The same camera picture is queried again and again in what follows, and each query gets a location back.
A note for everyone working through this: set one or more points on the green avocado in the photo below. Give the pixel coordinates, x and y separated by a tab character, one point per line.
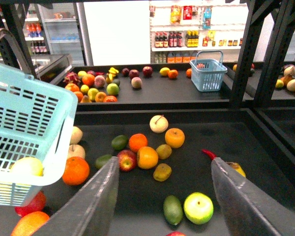
172	210

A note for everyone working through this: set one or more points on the green apple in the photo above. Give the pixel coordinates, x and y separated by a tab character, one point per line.
198	208
112	89

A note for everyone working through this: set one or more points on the green lime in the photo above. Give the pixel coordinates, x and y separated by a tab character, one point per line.
102	160
119	142

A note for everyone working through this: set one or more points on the brown kiwi fruit front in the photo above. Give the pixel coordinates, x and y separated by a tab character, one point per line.
162	172

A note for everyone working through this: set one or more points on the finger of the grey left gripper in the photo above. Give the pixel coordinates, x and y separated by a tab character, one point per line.
11	52

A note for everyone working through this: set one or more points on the green lime back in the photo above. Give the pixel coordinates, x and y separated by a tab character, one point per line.
119	142

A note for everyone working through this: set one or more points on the small yellow lemon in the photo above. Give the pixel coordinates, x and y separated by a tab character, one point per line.
237	167

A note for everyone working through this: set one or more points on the yellow apple right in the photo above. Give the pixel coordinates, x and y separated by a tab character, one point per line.
174	137

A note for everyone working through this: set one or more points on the red yellow apple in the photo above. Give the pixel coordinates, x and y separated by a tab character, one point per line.
175	233

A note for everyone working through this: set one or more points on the far tangerine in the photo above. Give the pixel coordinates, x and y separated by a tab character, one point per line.
173	74

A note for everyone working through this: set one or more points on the green lime left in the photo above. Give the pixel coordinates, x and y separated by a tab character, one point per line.
102	160

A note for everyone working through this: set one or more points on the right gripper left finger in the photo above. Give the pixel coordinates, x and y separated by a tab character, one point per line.
90	211

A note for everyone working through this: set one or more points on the white pear middle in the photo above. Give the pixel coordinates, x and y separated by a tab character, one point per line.
76	150

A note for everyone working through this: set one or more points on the large orange front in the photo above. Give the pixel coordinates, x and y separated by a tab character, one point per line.
76	171

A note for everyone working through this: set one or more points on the brown kiwi fruit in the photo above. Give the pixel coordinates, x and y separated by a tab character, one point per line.
162	172
164	151

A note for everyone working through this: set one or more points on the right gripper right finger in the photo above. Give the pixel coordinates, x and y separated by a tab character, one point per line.
248	210

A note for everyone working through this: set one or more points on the large orange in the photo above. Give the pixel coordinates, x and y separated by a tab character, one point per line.
76	171
88	80

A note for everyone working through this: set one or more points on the white pear left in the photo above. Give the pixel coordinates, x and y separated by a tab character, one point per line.
76	135

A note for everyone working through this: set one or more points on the white pegboard snack wall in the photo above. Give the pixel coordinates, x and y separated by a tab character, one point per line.
178	29

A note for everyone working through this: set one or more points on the brown kiwi fruit back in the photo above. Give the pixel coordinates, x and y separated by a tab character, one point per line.
164	151

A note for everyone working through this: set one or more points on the white pear with stem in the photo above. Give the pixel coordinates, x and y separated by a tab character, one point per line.
158	124

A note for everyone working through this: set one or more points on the red apple front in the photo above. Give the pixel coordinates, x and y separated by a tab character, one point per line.
127	160

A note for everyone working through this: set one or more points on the small blue shopping basket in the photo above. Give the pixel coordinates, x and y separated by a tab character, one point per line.
207	74

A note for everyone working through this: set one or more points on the small orange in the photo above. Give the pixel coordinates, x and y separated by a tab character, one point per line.
137	141

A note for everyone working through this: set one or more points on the far peach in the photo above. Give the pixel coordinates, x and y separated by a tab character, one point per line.
136	83

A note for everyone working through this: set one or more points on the far dark red apple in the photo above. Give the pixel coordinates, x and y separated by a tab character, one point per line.
147	71

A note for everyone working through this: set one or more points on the far orange by basket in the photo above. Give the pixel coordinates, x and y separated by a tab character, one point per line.
189	73

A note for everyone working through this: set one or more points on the light blue basket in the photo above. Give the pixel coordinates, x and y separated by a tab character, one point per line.
36	120

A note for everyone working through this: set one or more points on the far green apple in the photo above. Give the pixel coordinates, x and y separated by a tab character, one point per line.
112	89

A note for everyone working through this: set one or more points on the glass door drinks fridge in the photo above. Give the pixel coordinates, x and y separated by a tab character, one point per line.
62	30

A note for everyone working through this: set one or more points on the far large orange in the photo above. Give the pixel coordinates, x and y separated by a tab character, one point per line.
88	80

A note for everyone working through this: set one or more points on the red chili pepper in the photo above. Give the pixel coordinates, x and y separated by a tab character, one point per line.
210	154

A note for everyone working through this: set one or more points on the yellow orange fruit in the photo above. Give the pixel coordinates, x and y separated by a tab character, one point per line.
147	158

